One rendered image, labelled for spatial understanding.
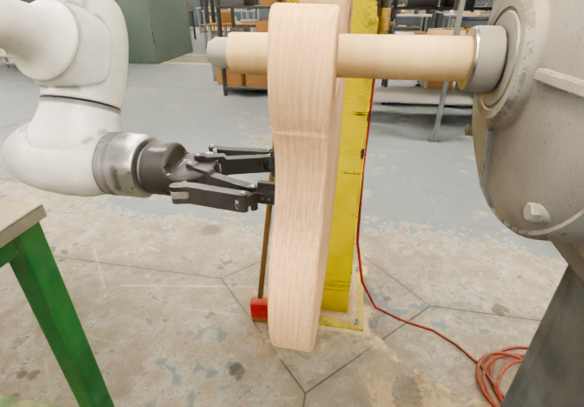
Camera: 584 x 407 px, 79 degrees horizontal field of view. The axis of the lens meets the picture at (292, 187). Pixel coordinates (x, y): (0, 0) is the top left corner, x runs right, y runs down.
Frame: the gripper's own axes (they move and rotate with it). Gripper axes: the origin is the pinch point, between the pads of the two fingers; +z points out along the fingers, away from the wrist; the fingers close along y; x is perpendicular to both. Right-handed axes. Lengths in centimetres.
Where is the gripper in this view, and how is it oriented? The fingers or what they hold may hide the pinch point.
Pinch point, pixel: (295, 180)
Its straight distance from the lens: 46.5
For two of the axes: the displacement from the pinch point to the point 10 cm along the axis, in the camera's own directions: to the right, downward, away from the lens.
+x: 0.1, -8.7, -4.9
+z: 9.8, 1.0, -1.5
